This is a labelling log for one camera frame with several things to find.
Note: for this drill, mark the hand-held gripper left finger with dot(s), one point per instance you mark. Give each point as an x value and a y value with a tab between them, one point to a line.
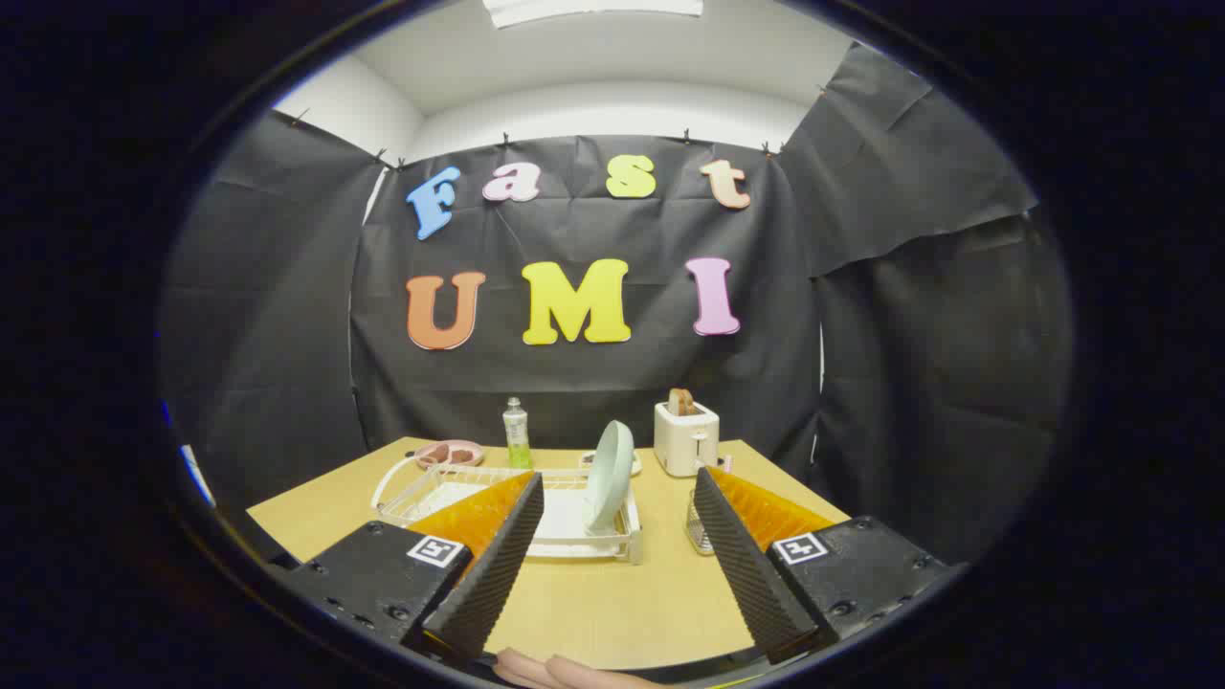
498	565

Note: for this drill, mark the clear bottle with green liquid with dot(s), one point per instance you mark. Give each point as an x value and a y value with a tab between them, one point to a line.
518	440

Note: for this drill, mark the black backdrop cloth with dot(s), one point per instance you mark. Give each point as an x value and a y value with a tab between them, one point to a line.
287	335

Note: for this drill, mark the pink plate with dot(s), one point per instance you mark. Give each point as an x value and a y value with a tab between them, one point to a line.
450	466

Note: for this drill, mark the white divided grain tray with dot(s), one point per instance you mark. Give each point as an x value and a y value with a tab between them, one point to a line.
587	461

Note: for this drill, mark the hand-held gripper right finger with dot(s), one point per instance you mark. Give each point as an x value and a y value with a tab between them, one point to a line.
742	565

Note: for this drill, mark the brown bread slice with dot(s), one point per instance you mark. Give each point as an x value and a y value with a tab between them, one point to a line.
682	402

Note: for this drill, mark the white toaster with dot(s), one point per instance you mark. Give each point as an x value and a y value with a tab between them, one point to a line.
684	445

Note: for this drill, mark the pale green plate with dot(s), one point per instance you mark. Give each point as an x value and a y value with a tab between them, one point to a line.
611	478

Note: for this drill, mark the ceiling light panel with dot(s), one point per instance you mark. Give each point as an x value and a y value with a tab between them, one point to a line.
593	10

